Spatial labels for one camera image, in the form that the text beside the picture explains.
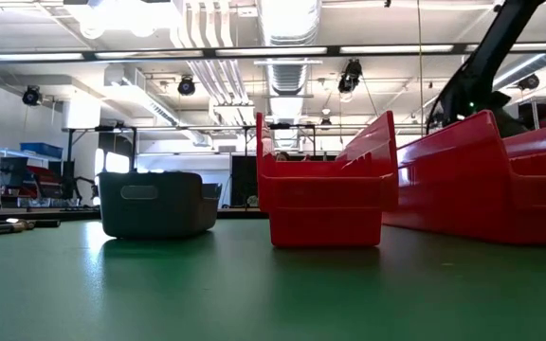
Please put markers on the long red plastic bin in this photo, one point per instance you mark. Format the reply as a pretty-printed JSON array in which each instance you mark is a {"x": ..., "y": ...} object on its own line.
[
  {"x": 325, "y": 222},
  {"x": 491, "y": 199}
]

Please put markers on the grey plastic tub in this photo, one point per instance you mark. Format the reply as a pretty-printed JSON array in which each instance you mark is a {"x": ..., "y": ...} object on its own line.
[{"x": 159, "y": 213}]

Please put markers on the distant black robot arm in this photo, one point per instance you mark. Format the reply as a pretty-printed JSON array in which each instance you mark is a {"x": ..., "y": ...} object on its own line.
[{"x": 85, "y": 182}]

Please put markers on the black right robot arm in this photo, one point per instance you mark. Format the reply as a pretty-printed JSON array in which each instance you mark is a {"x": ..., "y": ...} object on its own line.
[{"x": 496, "y": 47}]

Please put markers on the black ceiling spotlight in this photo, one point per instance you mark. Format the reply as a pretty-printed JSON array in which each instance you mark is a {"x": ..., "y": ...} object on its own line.
[
  {"x": 350, "y": 76},
  {"x": 187, "y": 86},
  {"x": 529, "y": 82},
  {"x": 31, "y": 96}
]

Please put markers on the thin vertical pole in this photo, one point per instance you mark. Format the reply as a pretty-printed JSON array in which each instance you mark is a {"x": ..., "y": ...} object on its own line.
[{"x": 420, "y": 71}]

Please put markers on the person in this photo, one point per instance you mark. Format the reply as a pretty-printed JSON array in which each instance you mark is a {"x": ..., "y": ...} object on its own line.
[{"x": 282, "y": 156}]

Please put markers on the white ceiling pipes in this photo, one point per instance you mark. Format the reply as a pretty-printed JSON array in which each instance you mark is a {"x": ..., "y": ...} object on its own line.
[{"x": 216, "y": 80}]

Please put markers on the green table mat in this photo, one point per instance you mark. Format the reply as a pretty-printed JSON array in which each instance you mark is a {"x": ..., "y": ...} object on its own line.
[{"x": 159, "y": 293}]

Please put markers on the black column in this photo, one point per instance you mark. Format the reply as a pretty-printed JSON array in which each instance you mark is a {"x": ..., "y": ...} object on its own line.
[{"x": 68, "y": 175}]

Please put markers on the red item on shelf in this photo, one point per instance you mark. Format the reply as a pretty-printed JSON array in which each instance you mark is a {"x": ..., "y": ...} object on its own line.
[{"x": 45, "y": 182}]

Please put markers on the blue storage bin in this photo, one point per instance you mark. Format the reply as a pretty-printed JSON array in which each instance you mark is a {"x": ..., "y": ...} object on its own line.
[{"x": 41, "y": 150}]

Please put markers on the black copper-top battery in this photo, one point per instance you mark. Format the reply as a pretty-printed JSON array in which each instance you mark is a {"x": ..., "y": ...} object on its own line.
[
  {"x": 45, "y": 222},
  {"x": 0, "y": 229}
]

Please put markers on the black crate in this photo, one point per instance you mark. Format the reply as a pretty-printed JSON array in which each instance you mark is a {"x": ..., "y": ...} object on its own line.
[{"x": 7, "y": 170}]

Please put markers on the slanted silver ventilation duct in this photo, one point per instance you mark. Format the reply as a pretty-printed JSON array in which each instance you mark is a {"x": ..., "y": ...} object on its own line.
[{"x": 538, "y": 64}]

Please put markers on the silver ribbed ventilation duct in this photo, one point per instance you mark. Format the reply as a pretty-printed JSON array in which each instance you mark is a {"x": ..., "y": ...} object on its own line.
[{"x": 289, "y": 23}]

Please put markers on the black overhead frame bar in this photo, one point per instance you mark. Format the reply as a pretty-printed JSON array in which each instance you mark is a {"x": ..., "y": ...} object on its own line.
[{"x": 210, "y": 52}]

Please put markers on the white ceiling air duct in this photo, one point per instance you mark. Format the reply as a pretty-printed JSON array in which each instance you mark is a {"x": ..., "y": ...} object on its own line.
[{"x": 131, "y": 85}]

